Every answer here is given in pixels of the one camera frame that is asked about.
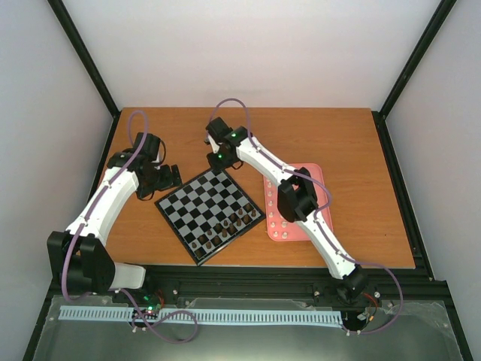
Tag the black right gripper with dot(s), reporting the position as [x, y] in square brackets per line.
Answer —
[215, 165]

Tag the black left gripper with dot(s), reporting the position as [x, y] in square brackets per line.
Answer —
[176, 180]

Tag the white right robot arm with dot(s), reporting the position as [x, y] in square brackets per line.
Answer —
[297, 201]

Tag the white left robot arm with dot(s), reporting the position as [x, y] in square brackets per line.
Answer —
[79, 260]

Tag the black and silver chessboard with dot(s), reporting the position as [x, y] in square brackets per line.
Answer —
[198, 210]

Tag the pink plastic tray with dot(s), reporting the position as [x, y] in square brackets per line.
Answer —
[294, 231]

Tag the light blue cable duct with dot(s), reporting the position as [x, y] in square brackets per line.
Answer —
[211, 317]

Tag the black aluminium frame post left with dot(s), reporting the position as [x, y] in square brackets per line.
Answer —
[66, 22]

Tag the black aluminium frame post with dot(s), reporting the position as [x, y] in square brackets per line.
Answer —
[66, 22]
[428, 35]

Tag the black aluminium frame post right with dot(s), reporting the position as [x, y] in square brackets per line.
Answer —
[428, 35]

